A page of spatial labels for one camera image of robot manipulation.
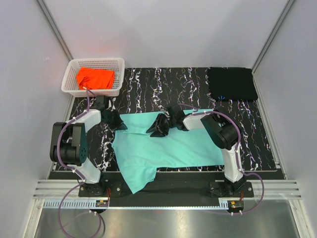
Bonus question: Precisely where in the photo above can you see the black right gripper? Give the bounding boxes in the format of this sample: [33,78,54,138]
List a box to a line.
[147,113,176,138]

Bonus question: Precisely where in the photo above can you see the teal t shirt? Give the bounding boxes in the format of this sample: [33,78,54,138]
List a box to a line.
[112,112,224,194]

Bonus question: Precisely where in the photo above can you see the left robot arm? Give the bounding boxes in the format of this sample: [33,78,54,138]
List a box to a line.
[50,109,127,196]

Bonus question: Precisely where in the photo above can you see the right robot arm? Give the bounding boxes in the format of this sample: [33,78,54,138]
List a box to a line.
[146,108,246,197]

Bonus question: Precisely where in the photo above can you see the orange t shirt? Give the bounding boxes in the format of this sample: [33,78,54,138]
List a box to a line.
[76,67,115,90]

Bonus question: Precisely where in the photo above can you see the white plastic basket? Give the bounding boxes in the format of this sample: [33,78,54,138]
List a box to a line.
[61,58,125,97]

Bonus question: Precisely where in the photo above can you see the left controller board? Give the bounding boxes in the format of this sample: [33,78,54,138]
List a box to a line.
[96,200,109,207]

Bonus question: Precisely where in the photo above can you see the controller board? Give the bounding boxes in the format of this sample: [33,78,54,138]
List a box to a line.
[229,200,244,210]
[96,200,109,207]

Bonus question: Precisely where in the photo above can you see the folded black t shirt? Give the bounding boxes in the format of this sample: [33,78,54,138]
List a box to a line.
[207,67,258,101]

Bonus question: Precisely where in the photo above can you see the right controller board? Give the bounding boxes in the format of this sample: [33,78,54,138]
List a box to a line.
[229,200,244,210]

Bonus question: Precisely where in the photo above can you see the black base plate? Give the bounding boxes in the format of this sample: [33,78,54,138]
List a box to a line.
[79,172,254,204]

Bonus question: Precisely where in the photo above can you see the white slotted cable duct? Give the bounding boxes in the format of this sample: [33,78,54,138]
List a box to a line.
[43,198,228,210]

